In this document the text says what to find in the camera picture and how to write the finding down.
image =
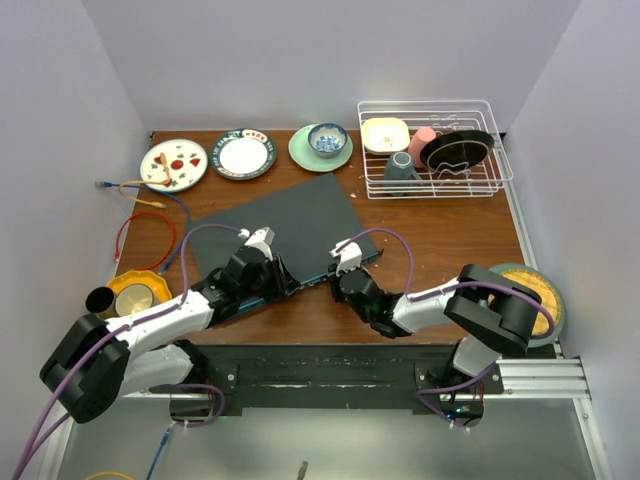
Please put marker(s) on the yellow scalloped plate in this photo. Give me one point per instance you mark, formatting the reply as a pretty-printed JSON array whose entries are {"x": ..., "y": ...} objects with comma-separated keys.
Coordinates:
[{"x": 154, "y": 281}]

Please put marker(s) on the grey plate with yellow mat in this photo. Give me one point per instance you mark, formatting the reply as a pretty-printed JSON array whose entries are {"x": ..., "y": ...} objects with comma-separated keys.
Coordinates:
[{"x": 550, "y": 296}]

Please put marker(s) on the light green plate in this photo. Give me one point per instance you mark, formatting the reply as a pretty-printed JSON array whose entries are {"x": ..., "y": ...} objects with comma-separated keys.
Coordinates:
[{"x": 305, "y": 156}]

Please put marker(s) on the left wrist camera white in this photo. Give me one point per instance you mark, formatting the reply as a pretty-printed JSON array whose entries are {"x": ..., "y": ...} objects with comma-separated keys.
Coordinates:
[{"x": 261, "y": 240}]

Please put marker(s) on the black cup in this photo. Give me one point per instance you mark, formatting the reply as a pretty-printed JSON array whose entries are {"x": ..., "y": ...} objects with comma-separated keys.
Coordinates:
[{"x": 101, "y": 302}]

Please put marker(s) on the cream square plate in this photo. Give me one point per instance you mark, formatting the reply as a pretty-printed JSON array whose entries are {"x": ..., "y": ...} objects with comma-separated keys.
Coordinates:
[{"x": 385, "y": 135}]

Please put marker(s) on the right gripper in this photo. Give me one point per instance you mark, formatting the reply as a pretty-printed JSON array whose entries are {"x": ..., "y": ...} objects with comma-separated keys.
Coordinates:
[{"x": 334, "y": 281}]

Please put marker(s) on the beige bowl on yellow plate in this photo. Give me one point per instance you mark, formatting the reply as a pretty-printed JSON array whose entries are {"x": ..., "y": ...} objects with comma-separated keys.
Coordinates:
[{"x": 133, "y": 299}]

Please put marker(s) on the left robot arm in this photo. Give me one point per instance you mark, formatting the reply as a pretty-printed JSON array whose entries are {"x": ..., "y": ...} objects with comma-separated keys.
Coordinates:
[{"x": 99, "y": 361}]

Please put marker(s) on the white strawberry pattern plate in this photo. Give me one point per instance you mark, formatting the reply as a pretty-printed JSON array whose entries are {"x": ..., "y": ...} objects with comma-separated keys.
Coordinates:
[{"x": 174, "y": 166}]

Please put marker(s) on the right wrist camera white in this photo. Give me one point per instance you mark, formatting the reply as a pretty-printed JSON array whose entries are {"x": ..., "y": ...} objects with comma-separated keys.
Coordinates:
[{"x": 347, "y": 256}]

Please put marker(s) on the aluminium frame rail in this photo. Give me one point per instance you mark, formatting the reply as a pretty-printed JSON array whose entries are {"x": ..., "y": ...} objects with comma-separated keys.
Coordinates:
[{"x": 540, "y": 427}]

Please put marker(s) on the blue white patterned bowl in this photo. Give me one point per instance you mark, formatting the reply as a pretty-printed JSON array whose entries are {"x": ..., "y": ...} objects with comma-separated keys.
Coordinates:
[{"x": 327, "y": 139}]

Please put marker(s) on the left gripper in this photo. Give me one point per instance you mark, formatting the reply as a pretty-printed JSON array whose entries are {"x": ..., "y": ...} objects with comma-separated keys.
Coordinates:
[{"x": 283, "y": 283}]

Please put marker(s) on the grey mug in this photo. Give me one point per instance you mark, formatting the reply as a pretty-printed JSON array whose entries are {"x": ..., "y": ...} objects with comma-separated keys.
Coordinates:
[{"x": 400, "y": 174}]

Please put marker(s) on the pink cup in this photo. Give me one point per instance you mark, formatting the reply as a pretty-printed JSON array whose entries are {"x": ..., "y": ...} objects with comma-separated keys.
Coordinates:
[{"x": 419, "y": 140}]

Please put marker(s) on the black network switch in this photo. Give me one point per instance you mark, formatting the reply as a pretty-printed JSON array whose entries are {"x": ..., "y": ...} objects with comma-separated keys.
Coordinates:
[{"x": 308, "y": 219}]

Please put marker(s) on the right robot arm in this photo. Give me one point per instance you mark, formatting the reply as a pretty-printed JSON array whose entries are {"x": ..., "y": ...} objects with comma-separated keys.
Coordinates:
[{"x": 500, "y": 317}]

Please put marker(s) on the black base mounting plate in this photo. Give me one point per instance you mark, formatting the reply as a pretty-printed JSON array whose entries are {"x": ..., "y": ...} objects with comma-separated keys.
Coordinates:
[{"x": 360, "y": 377}]

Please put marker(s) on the black round plate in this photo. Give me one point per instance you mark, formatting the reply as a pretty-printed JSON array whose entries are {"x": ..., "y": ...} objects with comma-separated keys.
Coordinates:
[{"x": 457, "y": 151}]

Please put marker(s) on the white plate dark green rim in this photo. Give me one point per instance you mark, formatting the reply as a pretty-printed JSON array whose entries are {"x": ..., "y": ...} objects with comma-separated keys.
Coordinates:
[{"x": 243, "y": 154}]

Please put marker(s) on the white wire dish rack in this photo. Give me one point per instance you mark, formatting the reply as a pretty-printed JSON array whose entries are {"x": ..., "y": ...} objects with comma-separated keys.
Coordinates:
[{"x": 443, "y": 116}]

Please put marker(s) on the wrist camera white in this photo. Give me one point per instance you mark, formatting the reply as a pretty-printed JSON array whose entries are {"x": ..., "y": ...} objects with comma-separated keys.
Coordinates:
[
  {"x": 261, "y": 240},
  {"x": 347, "y": 256}
]

